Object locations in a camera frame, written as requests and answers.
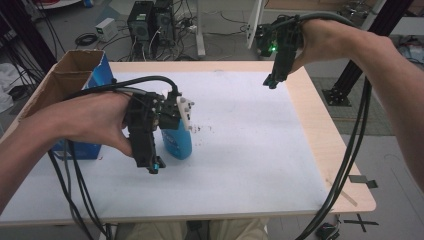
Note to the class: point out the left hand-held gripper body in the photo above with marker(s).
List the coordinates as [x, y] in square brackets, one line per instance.
[166, 115]

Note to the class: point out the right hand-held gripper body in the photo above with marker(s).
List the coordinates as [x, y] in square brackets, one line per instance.
[281, 35]

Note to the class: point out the blue plastic bottle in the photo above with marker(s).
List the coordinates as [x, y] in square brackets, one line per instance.
[176, 143]

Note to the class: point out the person's right hand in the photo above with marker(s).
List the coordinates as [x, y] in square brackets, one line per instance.
[325, 41]

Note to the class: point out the person's left hand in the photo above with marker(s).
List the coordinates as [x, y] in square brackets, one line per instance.
[93, 120]

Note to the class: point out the white panel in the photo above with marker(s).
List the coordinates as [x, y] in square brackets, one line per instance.
[254, 23]

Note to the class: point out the black metal stand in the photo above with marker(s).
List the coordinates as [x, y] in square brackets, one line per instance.
[346, 86]

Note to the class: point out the white table mat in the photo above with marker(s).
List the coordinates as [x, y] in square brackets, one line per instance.
[240, 150]

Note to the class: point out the white table leg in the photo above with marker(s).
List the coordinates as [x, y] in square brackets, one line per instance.
[200, 30]

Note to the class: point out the white power strip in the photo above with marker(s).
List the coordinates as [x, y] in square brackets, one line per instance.
[191, 28]

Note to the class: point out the black computer tower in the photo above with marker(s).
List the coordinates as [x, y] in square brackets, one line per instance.
[140, 21]
[164, 23]

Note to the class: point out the blue cardboard box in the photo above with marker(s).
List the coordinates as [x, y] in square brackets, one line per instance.
[71, 80]

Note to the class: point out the grey floor mat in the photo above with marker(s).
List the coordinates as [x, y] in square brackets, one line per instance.
[370, 116]

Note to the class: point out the small white box device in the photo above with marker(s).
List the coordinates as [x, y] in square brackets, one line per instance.
[106, 29]

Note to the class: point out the black tape strip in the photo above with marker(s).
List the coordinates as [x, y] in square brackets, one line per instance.
[363, 181]

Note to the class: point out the black tape cross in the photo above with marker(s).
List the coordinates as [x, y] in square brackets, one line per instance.
[361, 222]

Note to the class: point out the black metal frame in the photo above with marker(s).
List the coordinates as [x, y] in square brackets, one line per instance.
[28, 33]

